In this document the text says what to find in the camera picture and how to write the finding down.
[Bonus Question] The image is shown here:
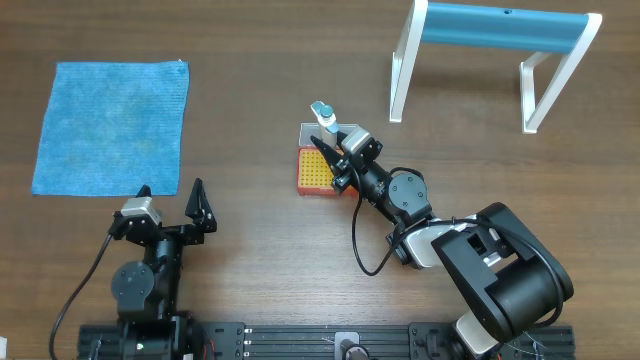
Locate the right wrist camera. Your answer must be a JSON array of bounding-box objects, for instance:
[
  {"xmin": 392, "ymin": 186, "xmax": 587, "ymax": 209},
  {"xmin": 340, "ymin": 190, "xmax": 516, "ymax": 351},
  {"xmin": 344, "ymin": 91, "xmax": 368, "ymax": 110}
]
[{"xmin": 340, "ymin": 126, "xmax": 374, "ymax": 155}]

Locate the white pipette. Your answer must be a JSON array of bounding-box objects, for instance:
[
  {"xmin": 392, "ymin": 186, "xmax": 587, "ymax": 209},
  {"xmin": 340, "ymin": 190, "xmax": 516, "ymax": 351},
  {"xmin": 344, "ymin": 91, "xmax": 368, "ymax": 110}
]
[{"xmin": 309, "ymin": 100, "xmax": 342, "ymax": 149}]

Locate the mounting rail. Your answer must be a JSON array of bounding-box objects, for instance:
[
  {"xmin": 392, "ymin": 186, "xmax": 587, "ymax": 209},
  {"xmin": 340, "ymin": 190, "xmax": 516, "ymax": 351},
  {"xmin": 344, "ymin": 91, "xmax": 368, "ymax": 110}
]
[{"xmin": 77, "ymin": 322, "xmax": 576, "ymax": 360}]

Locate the white and blue stand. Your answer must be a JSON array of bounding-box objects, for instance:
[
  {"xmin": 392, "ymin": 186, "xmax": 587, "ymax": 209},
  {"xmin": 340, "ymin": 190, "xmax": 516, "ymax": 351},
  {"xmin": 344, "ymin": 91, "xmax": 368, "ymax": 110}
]
[{"xmin": 388, "ymin": 0, "xmax": 604, "ymax": 135}]

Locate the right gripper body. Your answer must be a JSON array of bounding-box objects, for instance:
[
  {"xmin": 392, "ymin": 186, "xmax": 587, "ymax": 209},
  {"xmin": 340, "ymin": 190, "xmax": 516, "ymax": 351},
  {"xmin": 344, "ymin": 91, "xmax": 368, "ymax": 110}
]
[{"xmin": 331, "ymin": 138, "xmax": 385, "ymax": 195}]

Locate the black cable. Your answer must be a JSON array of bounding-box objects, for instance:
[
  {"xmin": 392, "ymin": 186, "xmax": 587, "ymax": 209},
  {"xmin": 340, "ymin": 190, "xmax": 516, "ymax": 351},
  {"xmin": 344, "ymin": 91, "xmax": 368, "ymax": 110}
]
[
  {"xmin": 351, "ymin": 166, "xmax": 431, "ymax": 277},
  {"xmin": 48, "ymin": 232, "xmax": 114, "ymax": 360}
]

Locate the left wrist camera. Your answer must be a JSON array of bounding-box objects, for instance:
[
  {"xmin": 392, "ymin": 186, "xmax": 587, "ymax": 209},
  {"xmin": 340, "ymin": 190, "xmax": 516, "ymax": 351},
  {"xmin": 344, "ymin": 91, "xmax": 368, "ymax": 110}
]
[{"xmin": 119, "ymin": 196, "xmax": 163, "ymax": 227}]

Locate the red and yellow tip box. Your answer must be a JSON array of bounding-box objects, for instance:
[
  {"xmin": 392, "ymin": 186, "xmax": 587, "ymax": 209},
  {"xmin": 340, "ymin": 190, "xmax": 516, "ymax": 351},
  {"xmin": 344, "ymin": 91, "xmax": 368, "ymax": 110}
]
[{"xmin": 296, "ymin": 122, "xmax": 360, "ymax": 198}]

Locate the blue cloth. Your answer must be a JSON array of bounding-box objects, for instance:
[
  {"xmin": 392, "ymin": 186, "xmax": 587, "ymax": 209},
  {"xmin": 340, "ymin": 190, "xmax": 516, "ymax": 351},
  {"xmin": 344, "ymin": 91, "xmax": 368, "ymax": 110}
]
[{"xmin": 30, "ymin": 59, "xmax": 191, "ymax": 198}]

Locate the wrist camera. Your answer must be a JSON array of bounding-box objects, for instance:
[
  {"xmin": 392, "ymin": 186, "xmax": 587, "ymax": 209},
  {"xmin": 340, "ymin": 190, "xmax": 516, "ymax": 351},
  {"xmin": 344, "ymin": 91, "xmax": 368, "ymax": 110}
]
[
  {"xmin": 119, "ymin": 196, "xmax": 163, "ymax": 227},
  {"xmin": 340, "ymin": 126, "xmax": 374, "ymax": 155}
]

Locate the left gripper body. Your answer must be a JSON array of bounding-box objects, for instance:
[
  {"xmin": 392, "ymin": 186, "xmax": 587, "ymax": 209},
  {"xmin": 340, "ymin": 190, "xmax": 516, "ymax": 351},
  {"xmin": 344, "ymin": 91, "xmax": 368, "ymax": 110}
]
[{"xmin": 108, "ymin": 211, "xmax": 207, "ymax": 247}]

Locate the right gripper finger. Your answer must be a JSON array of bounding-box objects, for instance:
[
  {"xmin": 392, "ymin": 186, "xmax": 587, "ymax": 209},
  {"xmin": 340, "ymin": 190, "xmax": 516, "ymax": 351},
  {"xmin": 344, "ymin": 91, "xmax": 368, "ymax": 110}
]
[{"xmin": 310, "ymin": 134, "xmax": 347, "ymax": 177}]

